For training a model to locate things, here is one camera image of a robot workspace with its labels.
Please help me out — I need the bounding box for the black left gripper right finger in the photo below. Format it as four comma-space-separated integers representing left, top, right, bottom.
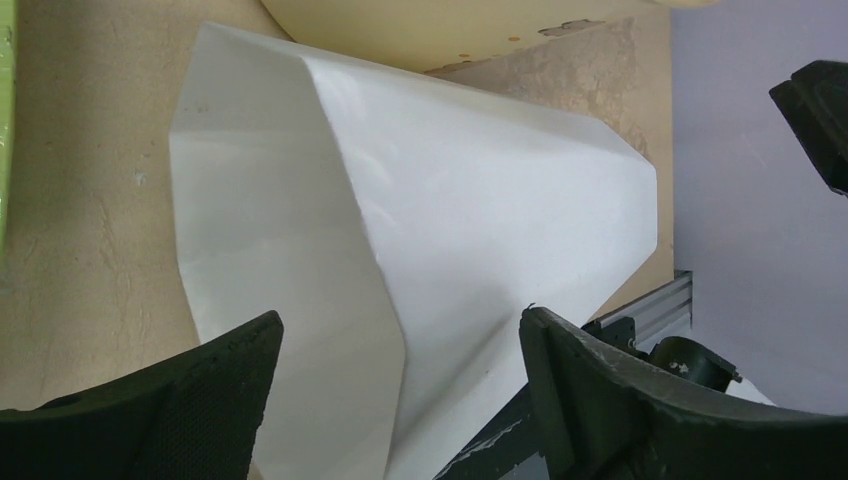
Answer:
519, 307, 847, 479

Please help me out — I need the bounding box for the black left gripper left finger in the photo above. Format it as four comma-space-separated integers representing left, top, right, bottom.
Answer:
1, 311, 284, 479

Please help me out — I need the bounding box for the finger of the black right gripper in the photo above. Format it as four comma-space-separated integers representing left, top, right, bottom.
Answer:
769, 60, 847, 197

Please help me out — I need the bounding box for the white octagonal large container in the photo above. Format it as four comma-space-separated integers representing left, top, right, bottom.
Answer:
169, 23, 658, 479

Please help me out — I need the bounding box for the cream printed bucket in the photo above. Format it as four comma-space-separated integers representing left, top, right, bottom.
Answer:
263, 0, 709, 74

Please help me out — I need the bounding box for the lime green tray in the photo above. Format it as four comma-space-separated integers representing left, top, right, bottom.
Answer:
1, 0, 18, 257

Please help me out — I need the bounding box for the aluminium table frame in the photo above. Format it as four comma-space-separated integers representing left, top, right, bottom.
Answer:
597, 270, 693, 352

